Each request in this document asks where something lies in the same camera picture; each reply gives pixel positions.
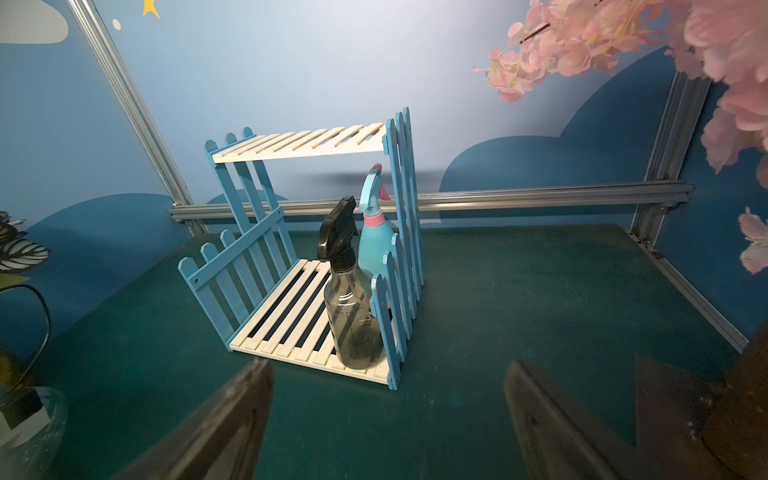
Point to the aluminium frame back bar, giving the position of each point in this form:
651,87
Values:
652,192

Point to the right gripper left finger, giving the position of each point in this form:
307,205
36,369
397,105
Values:
221,439

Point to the brown tree pot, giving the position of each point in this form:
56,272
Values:
736,432

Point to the blue white slatted shelf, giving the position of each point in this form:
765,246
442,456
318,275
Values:
263,295

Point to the aluminium frame right post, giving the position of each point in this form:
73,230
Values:
677,126

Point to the green yellow potted plant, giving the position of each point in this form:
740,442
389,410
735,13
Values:
19,255

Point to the aluminium frame post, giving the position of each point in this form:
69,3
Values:
99,40
677,126

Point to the aluminium frame left post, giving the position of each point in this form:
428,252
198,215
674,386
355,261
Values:
99,40

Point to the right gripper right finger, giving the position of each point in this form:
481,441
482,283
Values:
555,439

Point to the clear white spray bottle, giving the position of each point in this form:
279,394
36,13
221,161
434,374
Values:
33,422

